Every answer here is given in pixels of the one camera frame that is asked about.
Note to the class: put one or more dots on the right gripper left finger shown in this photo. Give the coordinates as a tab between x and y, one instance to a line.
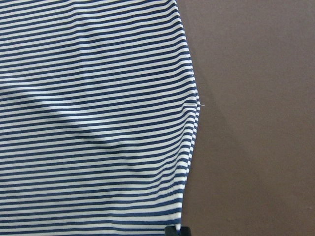
170	231

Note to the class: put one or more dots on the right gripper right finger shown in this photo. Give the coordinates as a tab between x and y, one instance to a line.
185	231

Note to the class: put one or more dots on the navy white striped polo shirt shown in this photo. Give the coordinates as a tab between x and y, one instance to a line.
98	116

